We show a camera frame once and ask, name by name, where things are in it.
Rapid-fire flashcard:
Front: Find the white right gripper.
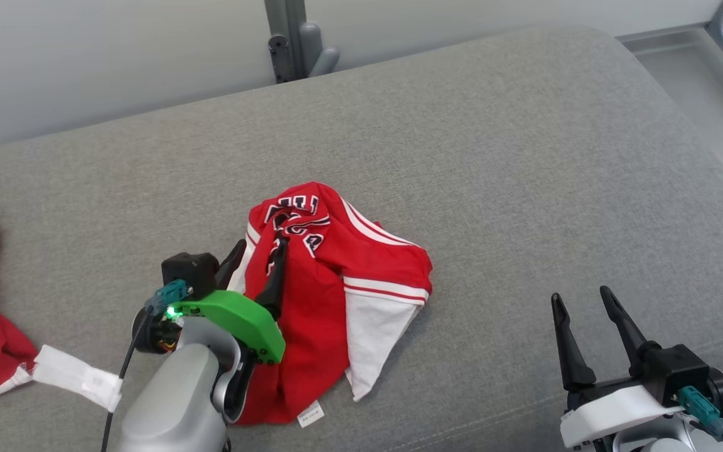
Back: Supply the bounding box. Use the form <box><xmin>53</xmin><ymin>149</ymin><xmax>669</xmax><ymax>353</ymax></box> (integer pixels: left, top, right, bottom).
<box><xmin>551</xmin><ymin>286</ymin><xmax>723</xmax><ymax>449</ymax></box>

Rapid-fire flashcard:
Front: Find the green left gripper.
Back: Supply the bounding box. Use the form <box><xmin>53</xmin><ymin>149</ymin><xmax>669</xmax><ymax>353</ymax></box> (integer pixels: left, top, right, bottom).
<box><xmin>132</xmin><ymin>235</ymin><xmax>290</xmax><ymax>377</ymax></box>

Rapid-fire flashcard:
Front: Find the red jersey with black lettering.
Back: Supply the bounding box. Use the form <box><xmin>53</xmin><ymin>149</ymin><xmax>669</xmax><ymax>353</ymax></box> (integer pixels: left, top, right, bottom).
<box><xmin>231</xmin><ymin>182</ymin><xmax>433</xmax><ymax>429</ymax></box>

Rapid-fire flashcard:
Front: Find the white tape label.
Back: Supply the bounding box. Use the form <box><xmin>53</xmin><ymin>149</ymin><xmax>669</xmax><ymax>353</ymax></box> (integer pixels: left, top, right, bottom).
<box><xmin>33</xmin><ymin>345</ymin><xmax>122</xmax><ymax>413</ymax></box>

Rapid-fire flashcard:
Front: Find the grey fabric sofa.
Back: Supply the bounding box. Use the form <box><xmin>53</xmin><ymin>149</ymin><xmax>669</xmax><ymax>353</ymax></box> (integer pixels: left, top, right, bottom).
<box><xmin>0</xmin><ymin>25</ymin><xmax>723</xmax><ymax>452</ymax></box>

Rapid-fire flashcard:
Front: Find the teal left cable connector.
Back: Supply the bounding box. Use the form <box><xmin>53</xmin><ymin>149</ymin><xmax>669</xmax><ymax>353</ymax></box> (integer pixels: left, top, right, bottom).
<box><xmin>145</xmin><ymin>281</ymin><xmax>188</xmax><ymax>315</ymax></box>

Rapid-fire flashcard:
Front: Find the teal cable connector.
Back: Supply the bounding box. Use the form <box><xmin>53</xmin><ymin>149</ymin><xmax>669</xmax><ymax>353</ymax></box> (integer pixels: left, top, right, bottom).
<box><xmin>677</xmin><ymin>386</ymin><xmax>723</xmax><ymax>440</ymax></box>
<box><xmin>145</xmin><ymin>281</ymin><xmax>188</xmax><ymax>315</ymax></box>

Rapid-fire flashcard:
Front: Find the teal right cable connector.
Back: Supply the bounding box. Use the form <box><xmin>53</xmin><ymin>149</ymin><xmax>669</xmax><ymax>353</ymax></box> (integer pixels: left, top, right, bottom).
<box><xmin>677</xmin><ymin>386</ymin><xmax>723</xmax><ymax>440</ymax></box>

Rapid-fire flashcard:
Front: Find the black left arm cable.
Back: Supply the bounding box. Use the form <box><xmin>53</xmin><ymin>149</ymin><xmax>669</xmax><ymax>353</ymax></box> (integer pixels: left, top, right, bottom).
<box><xmin>101</xmin><ymin>306</ymin><xmax>152</xmax><ymax>452</ymax></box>

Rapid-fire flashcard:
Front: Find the grey metal stand post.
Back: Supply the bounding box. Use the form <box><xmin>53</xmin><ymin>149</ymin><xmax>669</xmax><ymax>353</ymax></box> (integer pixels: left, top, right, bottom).
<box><xmin>264</xmin><ymin>0</ymin><xmax>341</xmax><ymax>84</ymax></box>

